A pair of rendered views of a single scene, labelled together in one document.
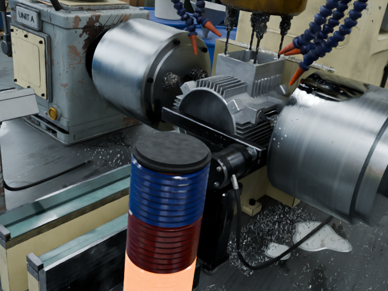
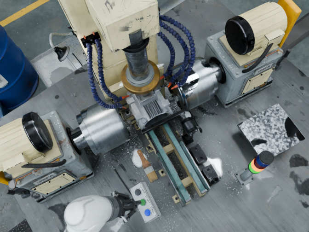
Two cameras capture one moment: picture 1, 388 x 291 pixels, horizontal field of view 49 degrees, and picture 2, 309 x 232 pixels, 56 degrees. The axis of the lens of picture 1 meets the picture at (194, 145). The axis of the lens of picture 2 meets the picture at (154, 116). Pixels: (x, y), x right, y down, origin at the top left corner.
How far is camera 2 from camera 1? 1.27 m
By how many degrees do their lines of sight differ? 54
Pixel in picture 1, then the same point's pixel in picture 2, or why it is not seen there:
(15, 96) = (145, 189)
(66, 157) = (105, 176)
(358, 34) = (152, 43)
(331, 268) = not seen: hidden behind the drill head
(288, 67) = not seen: hidden behind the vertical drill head
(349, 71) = (154, 52)
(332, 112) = (199, 89)
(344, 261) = not seen: hidden behind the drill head
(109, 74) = (109, 147)
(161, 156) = (270, 159)
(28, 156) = (100, 193)
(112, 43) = (100, 141)
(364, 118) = (207, 83)
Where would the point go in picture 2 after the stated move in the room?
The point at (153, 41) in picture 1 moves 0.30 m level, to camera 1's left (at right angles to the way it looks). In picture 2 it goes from (117, 124) to (86, 181)
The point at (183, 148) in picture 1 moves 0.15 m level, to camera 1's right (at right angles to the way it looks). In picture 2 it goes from (267, 155) to (277, 124)
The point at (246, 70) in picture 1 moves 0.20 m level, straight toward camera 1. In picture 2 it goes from (154, 97) to (189, 115)
